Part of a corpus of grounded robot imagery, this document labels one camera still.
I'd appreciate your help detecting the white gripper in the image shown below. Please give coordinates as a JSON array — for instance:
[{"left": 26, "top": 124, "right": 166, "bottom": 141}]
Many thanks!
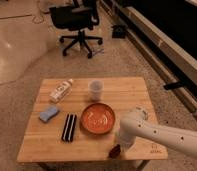
[{"left": 116, "top": 131, "right": 135, "bottom": 153}]

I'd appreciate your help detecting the dark red pepper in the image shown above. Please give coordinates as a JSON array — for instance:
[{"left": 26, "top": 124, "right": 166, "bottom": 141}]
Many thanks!
[{"left": 109, "top": 145, "right": 121, "bottom": 158}]

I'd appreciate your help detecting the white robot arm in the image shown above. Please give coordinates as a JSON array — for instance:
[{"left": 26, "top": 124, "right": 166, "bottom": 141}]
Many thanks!
[{"left": 116, "top": 107, "right": 197, "bottom": 158}]

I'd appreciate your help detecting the orange bowl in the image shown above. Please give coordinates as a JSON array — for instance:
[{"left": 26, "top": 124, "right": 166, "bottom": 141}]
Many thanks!
[{"left": 80, "top": 103, "right": 115, "bottom": 135}]

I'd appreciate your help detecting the wooden table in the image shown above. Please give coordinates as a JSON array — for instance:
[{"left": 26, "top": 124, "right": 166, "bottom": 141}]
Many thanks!
[{"left": 16, "top": 77, "right": 169, "bottom": 171}]

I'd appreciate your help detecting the black white striped eraser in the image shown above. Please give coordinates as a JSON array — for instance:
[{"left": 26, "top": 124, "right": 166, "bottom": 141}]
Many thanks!
[{"left": 61, "top": 114, "right": 77, "bottom": 142}]

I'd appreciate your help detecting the white plastic bottle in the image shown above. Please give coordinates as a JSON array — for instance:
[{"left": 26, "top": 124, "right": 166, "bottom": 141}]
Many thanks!
[{"left": 50, "top": 79, "right": 74, "bottom": 103}]

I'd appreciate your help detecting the blue sponge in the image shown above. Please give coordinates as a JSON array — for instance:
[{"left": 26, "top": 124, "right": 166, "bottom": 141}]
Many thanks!
[{"left": 39, "top": 106, "right": 59, "bottom": 123}]

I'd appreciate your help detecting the small black box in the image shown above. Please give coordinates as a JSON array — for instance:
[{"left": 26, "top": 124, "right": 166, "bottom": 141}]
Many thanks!
[{"left": 112, "top": 25, "right": 126, "bottom": 38}]

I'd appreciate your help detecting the black office chair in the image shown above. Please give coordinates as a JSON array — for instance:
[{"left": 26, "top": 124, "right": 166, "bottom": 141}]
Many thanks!
[{"left": 49, "top": 0, "right": 103, "bottom": 58}]

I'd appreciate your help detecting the long wall bench rail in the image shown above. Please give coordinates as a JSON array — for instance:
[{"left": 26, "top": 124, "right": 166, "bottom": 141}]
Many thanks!
[{"left": 99, "top": 0, "right": 197, "bottom": 127}]

